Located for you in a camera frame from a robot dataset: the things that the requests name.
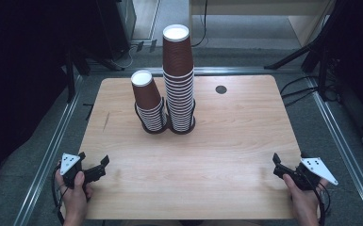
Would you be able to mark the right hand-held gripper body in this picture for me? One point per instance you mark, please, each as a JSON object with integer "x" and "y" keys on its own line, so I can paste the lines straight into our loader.
{"x": 317, "y": 168}

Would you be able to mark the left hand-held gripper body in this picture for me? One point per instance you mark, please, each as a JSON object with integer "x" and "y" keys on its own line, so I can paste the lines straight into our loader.
{"x": 69, "y": 163}

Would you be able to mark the tall stack of paper cups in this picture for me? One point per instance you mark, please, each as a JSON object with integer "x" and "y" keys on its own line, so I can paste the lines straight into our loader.
{"x": 180, "y": 103}

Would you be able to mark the person's right hand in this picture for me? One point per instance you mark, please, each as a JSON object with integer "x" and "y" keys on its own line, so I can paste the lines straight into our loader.
{"x": 306, "y": 202}

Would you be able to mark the person's left hand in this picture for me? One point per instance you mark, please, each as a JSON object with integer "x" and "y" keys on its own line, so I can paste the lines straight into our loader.
{"x": 75, "y": 201}

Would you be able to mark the short stack of paper cups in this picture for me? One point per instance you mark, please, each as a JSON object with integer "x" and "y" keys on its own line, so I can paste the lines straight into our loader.
{"x": 146, "y": 94}

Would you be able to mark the black metal stand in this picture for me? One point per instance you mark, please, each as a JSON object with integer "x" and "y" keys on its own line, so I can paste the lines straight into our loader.
{"x": 70, "y": 75}

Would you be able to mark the round black table grommet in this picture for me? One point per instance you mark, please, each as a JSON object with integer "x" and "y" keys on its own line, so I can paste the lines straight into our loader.
{"x": 221, "y": 89}

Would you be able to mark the dark curtain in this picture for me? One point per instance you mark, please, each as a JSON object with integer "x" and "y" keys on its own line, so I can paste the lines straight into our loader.
{"x": 22, "y": 78}

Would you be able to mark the black tripod stand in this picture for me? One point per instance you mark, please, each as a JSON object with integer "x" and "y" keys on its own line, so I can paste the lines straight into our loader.
{"x": 314, "y": 44}

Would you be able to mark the black cabinet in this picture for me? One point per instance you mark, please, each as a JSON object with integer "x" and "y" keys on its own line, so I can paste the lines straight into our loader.
{"x": 116, "y": 25}

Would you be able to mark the aluminium floor rail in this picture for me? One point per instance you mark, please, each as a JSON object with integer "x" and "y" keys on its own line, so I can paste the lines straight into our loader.
{"x": 342, "y": 147}
{"x": 232, "y": 70}
{"x": 48, "y": 157}

